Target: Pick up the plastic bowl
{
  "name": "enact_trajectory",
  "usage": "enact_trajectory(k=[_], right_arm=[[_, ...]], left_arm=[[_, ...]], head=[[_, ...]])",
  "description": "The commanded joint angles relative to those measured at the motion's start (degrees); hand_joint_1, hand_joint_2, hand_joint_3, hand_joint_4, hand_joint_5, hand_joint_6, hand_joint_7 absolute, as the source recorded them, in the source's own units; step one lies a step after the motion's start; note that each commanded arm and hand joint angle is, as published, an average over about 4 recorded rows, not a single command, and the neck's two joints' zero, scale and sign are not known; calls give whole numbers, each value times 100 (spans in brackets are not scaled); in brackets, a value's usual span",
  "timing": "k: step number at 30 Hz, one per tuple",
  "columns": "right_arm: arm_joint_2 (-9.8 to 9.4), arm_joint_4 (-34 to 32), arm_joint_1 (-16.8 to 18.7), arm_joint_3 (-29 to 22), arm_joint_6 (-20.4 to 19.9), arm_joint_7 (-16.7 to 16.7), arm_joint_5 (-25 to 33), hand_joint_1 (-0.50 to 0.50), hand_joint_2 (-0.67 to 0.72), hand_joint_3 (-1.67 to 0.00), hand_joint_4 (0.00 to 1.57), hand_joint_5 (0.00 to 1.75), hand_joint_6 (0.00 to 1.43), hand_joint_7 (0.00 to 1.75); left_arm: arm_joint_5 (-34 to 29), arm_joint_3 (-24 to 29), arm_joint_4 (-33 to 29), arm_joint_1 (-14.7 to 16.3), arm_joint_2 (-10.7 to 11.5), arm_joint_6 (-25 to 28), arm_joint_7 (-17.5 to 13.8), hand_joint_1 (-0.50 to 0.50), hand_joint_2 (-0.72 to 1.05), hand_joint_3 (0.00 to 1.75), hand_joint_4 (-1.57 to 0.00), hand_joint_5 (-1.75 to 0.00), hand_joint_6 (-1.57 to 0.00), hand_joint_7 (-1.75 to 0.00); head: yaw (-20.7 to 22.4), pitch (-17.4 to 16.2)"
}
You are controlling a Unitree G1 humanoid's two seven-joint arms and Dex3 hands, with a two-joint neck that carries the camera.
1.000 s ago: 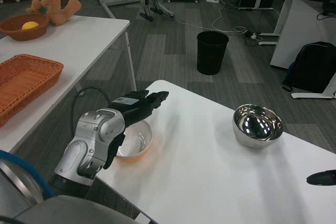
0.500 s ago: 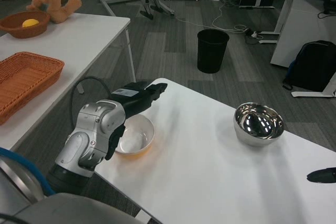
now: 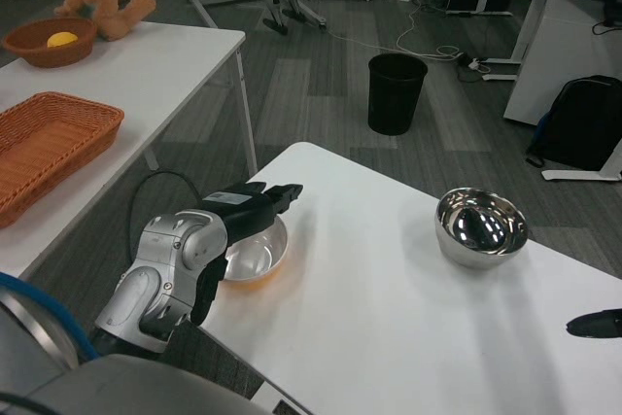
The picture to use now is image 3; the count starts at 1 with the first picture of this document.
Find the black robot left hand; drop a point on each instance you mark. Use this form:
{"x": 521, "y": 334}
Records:
{"x": 248, "y": 206}

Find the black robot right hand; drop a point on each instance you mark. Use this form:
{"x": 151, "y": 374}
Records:
{"x": 600, "y": 325}

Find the white orange plastic bowl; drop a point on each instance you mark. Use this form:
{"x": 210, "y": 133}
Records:
{"x": 255, "y": 254}

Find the shiny steel bowl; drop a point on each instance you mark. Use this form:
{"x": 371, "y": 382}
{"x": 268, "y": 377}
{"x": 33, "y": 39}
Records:
{"x": 481, "y": 240}

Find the white side table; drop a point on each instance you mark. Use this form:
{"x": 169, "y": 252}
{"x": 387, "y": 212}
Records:
{"x": 146, "y": 70}

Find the black trash bin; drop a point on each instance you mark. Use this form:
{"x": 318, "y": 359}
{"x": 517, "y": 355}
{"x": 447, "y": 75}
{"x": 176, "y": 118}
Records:
{"x": 393, "y": 99}

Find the black backpack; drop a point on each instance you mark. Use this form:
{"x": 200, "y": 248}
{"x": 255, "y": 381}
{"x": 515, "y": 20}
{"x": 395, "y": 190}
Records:
{"x": 583, "y": 123}

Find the rectangular orange wicker basket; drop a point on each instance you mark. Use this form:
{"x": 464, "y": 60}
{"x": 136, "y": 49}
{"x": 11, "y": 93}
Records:
{"x": 44, "y": 148}

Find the grey robot chest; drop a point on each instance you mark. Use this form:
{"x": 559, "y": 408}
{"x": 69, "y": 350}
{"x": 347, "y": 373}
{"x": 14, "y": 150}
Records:
{"x": 121, "y": 386}

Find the tan plush teddy bear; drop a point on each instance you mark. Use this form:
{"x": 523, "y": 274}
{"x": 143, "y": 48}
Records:
{"x": 114, "y": 11}

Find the yellow lemon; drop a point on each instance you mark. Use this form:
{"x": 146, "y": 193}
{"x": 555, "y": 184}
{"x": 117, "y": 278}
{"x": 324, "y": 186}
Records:
{"x": 62, "y": 40}

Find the black white power adapter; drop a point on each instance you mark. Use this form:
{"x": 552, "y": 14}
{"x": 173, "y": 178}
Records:
{"x": 473, "y": 63}

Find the round brown wicker basket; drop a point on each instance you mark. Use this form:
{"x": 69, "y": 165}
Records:
{"x": 29, "y": 50}

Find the white cabinet under desk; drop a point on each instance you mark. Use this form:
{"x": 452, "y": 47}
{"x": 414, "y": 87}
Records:
{"x": 559, "y": 45}

